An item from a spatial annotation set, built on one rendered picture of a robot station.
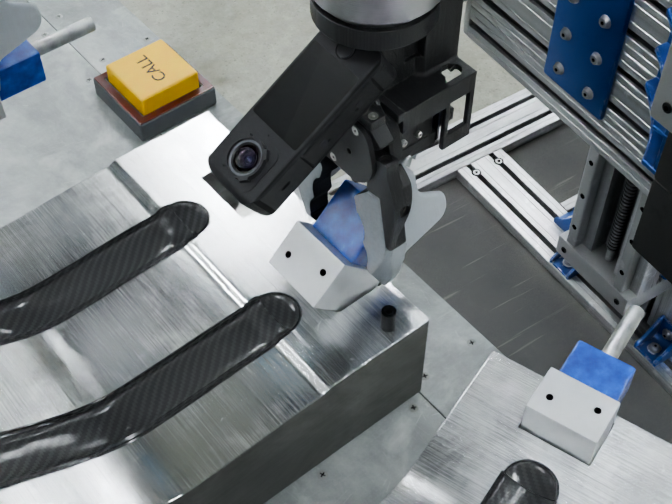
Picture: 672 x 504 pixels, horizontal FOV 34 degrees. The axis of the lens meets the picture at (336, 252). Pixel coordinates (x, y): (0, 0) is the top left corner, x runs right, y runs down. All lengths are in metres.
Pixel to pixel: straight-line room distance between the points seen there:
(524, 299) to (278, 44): 0.93
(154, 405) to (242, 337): 0.07
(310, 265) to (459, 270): 0.93
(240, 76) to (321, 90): 1.64
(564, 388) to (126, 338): 0.29
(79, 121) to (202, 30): 1.36
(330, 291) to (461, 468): 0.14
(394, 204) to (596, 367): 0.20
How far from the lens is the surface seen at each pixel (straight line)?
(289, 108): 0.61
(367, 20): 0.57
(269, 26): 2.36
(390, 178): 0.63
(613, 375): 0.76
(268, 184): 0.60
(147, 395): 0.72
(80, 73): 1.06
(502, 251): 1.67
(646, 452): 0.75
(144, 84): 0.98
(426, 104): 0.63
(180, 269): 0.77
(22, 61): 0.86
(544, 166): 1.80
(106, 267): 0.79
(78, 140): 1.00
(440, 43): 0.64
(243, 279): 0.76
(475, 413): 0.74
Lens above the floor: 1.48
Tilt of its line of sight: 51 degrees down
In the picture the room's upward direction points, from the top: straight up
